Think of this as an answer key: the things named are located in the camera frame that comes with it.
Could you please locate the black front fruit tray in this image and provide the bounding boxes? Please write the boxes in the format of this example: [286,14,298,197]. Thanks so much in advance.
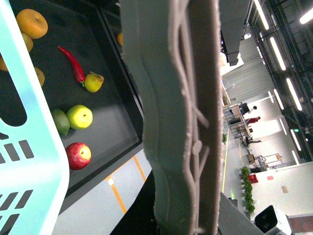
[9,0,142,197]

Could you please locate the red yellow apple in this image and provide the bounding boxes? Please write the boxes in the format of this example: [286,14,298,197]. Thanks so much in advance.
[65,142,91,170]

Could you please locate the red chili pepper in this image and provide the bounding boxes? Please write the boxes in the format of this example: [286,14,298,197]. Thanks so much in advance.
[57,46,86,87]

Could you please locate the green lime front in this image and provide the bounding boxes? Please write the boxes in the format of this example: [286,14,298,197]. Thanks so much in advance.
[51,109,70,136]

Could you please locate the brown kiwi lower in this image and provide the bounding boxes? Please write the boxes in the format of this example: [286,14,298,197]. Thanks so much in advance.
[34,67,45,87]

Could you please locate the grey-brown basket handle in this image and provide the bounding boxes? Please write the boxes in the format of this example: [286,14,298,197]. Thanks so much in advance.
[120,0,222,235]

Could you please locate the bright green apple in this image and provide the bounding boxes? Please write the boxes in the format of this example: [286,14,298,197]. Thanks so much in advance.
[66,105,93,130]

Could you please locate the yellow pear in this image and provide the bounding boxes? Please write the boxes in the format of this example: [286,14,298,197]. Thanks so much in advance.
[84,72,105,93]

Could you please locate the light teal shopping basket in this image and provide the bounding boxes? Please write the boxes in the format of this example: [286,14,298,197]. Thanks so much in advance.
[0,0,69,235]

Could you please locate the yellow orange apple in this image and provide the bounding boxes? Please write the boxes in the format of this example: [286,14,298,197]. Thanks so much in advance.
[0,55,8,71]

